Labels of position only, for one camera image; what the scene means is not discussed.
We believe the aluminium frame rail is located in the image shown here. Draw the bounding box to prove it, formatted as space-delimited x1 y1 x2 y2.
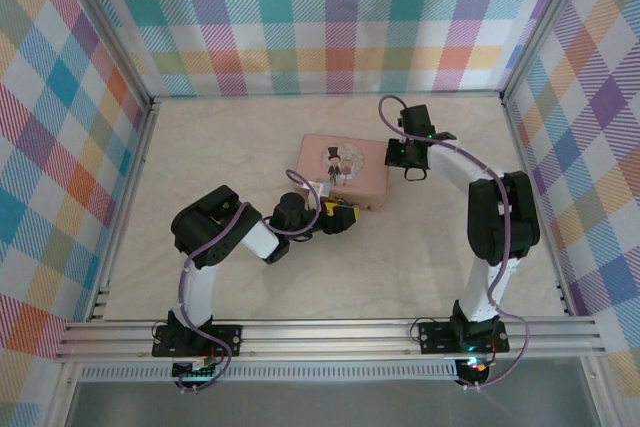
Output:
499 96 579 318
85 99 162 323
149 90 506 101

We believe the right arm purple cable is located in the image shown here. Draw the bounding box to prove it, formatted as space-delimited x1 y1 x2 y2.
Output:
378 94 531 393

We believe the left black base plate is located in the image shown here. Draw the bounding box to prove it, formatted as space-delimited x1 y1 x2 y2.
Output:
151 324 244 359

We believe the aluminium frame post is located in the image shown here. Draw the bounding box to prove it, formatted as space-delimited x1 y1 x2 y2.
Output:
49 0 157 106
498 0 596 101

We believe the long aluminium base rail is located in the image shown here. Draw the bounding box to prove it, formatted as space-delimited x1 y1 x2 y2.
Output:
54 317 606 363

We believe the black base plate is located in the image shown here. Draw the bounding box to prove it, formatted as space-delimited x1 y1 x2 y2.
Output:
151 324 244 359
418 319 510 354

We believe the left green circuit board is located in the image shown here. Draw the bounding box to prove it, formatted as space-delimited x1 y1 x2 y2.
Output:
172 356 221 379

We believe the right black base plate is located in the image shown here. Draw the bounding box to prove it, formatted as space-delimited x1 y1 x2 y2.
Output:
418 319 510 354

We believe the slotted grey cable duct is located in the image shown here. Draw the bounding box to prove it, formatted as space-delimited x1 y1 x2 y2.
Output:
79 365 461 382

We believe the green circuit board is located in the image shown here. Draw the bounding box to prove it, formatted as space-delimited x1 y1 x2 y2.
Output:
457 356 496 383
172 356 221 379

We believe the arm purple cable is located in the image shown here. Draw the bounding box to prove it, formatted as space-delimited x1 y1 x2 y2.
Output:
378 94 531 393
177 169 321 394

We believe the right green circuit board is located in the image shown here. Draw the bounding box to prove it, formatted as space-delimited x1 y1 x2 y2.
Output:
457 356 496 383

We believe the pink cartoon tin box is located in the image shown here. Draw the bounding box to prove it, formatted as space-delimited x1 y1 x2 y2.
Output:
294 134 391 213

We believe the grey metal shelf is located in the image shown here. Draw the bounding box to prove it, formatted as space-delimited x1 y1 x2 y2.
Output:
64 380 601 427

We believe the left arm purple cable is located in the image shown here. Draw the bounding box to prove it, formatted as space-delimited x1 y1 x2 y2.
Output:
177 169 321 394

